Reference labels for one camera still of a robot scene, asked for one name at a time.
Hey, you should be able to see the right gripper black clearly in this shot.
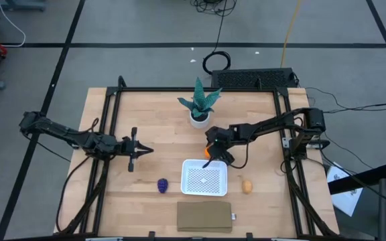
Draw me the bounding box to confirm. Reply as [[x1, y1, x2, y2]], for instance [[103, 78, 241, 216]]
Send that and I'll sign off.
[[202, 126, 236, 169]]

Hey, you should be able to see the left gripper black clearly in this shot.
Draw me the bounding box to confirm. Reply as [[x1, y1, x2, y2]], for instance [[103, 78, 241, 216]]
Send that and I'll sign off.
[[113, 127, 155, 173]]

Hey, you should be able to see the white perforated plastic basket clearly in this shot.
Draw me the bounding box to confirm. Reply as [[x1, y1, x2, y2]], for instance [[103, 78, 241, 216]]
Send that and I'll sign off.
[[180, 159, 229, 197]]

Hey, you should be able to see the tan toy potato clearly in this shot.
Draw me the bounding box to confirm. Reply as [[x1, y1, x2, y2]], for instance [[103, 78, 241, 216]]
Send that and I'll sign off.
[[241, 179, 253, 195]]

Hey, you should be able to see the purple toy grape bunch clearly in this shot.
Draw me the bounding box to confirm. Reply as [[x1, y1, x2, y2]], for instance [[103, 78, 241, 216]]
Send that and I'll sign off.
[[157, 178, 169, 194]]

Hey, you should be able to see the green plant in white pot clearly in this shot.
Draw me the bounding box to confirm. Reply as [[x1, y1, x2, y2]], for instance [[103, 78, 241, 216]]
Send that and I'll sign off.
[[177, 76, 223, 130]]

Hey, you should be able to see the black perforated computer case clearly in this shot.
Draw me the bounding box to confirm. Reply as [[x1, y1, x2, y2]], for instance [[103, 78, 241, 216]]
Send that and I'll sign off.
[[211, 68, 298, 90]]

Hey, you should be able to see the white printed paper sheet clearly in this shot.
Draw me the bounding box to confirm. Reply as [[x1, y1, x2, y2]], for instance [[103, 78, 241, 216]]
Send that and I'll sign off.
[[326, 162, 364, 218]]

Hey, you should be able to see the black beam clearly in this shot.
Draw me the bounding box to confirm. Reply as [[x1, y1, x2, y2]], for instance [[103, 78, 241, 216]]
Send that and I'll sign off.
[[328, 162, 386, 195]]

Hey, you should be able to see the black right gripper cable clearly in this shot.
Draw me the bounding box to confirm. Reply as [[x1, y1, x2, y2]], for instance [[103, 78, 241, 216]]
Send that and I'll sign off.
[[229, 133, 251, 170]]

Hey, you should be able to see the black metal table frame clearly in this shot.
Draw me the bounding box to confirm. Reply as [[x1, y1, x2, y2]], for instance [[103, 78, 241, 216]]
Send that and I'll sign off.
[[55, 75, 340, 241]]

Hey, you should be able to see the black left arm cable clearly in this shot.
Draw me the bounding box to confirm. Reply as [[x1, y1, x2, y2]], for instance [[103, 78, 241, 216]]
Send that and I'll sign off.
[[55, 155, 92, 234]]

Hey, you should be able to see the coiled black cable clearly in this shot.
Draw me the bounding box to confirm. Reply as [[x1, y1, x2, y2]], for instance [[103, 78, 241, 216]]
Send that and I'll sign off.
[[202, 13, 232, 76]]

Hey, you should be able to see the black floor cable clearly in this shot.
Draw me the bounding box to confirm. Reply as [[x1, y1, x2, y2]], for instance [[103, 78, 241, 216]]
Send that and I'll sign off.
[[305, 86, 386, 114]]

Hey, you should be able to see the yellow cable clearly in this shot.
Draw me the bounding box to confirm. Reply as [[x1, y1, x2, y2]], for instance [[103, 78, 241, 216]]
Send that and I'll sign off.
[[279, 0, 302, 69]]

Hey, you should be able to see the black cable tangle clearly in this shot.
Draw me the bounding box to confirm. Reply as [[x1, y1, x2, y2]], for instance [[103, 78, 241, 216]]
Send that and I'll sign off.
[[189, 0, 238, 17]]

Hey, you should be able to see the white cable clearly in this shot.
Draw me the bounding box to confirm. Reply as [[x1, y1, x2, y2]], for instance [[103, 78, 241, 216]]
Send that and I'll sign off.
[[0, 0, 27, 48]]

